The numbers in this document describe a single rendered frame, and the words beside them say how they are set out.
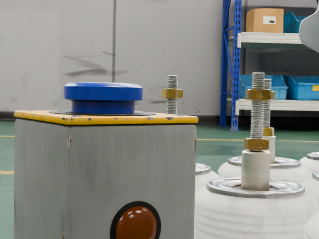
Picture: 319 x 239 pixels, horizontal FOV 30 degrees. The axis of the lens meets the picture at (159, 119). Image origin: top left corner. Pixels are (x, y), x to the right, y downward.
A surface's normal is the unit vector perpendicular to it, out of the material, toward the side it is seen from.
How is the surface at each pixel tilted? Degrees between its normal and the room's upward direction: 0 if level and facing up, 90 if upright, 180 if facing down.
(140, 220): 87
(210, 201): 58
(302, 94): 94
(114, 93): 90
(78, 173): 90
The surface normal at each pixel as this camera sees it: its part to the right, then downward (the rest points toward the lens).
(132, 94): 0.78, 0.05
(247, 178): -0.62, 0.03
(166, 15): 0.07, 0.05
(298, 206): 0.46, -0.49
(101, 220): 0.54, 0.06
